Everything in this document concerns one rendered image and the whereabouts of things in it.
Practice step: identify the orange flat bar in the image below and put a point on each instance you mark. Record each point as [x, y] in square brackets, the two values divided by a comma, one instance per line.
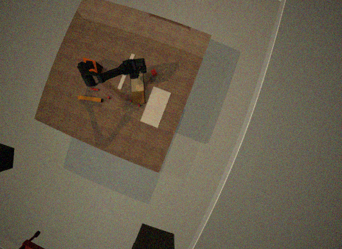
[91, 98]

